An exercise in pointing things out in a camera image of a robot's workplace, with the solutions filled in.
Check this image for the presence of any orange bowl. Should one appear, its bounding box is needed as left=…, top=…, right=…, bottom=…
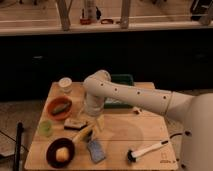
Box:
left=46, top=96, right=72, bottom=121

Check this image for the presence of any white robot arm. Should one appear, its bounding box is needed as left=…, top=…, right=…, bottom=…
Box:
left=83, top=70, right=213, bottom=171

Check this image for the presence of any wooden table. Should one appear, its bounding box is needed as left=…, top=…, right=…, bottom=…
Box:
left=24, top=81, right=179, bottom=171

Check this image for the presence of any small green cup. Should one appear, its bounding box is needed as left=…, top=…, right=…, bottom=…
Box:
left=38, top=120, right=53, bottom=137

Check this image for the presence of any yellow banana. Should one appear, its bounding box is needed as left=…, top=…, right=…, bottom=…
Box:
left=72, top=124, right=94, bottom=144

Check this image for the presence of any green pickle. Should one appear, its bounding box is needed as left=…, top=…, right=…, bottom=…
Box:
left=51, top=102, right=71, bottom=115

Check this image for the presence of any brown sponge block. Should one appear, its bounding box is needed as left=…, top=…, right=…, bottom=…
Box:
left=64, top=118, right=87, bottom=130

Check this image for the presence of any white cup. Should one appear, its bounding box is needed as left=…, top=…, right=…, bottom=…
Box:
left=58, top=77, right=72, bottom=93

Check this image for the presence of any black pole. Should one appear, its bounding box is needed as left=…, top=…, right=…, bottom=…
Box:
left=13, top=122, right=24, bottom=171

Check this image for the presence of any black cable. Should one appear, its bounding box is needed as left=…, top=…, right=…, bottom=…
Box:
left=169, top=131, right=184, bottom=140

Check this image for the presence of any dark brown plate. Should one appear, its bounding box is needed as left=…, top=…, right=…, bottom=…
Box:
left=46, top=138, right=75, bottom=168

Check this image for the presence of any yellow round fruit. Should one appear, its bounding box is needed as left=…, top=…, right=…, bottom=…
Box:
left=56, top=147, right=69, bottom=162

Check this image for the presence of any green plastic tray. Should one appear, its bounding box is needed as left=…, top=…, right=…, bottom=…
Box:
left=104, top=74, right=134, bottom=109

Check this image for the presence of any small wooden handled tool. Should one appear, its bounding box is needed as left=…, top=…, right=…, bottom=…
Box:
left=133, top=107, right=142, bottom=114

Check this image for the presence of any white handled dish brush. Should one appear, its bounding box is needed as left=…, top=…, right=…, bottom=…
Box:
left=127, top=140, right=169, bottom=162

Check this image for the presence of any grey cloth in tray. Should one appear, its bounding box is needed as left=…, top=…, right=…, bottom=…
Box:
left=106, top=98, right=121, bottom=104

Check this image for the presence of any blue sponge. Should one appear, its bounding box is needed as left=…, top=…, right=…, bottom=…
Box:
left=87, top=139, right=106, bottom=164

